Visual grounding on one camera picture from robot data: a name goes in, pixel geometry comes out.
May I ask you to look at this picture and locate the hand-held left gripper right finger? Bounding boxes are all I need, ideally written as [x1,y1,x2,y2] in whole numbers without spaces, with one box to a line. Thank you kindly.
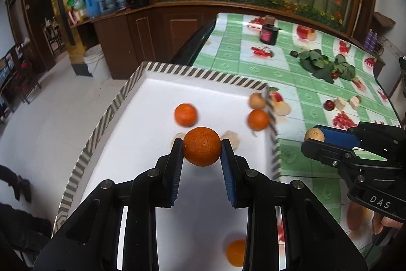
[220,138,369,271]

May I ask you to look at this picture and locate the tan potato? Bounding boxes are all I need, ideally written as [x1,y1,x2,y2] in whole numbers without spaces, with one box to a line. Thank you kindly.
[249,92,266,109]
[304,127,326,143]

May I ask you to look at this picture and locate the blue thermos jug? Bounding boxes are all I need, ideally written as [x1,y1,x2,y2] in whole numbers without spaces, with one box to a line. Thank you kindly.
[84,0,100,18]

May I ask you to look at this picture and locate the dark wooden chair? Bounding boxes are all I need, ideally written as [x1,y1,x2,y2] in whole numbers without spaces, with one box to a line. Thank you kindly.
[43,19,65,57]
[0,42,42,113]

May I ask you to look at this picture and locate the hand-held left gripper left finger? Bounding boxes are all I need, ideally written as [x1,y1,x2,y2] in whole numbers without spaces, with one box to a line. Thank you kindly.
[33,138,185,271]

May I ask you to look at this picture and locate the white plastic bucket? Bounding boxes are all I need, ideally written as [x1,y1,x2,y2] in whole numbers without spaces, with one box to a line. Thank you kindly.
[83,45,110,81]

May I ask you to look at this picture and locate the black glossy bench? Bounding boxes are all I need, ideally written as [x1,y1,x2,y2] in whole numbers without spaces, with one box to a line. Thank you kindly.
[168,20,217,67]

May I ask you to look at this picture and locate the red and yellow box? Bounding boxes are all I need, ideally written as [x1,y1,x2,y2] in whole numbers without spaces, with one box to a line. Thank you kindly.
[69,8,89,24]

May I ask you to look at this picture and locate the green bok choy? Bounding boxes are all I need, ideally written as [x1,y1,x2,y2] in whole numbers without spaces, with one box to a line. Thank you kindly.
[298,49,333,79]
[330,53,360,83]

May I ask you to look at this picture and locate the white tray with striped rim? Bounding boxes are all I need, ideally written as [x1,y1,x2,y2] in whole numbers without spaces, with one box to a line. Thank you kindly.
[52,61,281,271]

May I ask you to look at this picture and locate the green packet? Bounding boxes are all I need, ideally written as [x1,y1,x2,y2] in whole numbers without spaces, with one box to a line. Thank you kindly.
[66,0,86,12]

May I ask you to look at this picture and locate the person's right hand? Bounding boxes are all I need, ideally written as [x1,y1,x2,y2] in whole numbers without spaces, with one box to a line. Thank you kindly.
[372,213,406,235]

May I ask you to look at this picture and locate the brown wooden cabinet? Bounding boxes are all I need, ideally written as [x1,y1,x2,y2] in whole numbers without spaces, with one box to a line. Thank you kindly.
[70,1,219,79]

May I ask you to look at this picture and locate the person's dark clothed leg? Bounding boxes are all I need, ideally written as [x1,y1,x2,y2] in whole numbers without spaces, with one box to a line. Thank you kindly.
[0,203,53,271]
[0,165,32,203]

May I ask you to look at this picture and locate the purple bottles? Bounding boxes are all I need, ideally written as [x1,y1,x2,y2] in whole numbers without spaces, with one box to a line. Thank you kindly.
[364,31,379,51]

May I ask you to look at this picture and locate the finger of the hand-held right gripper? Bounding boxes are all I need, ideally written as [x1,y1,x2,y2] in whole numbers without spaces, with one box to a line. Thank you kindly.
[318,126,365,148]
[301,140,389,170]

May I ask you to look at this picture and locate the wall shelf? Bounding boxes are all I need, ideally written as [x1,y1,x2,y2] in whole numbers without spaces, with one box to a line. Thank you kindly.
[373,12,397,28]

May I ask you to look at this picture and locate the orange tangerine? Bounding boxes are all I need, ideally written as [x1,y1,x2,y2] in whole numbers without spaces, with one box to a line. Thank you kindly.
[247,109,270,131]
[174,103,199,127]
[183,127,222,167]
[226,239,248,268]

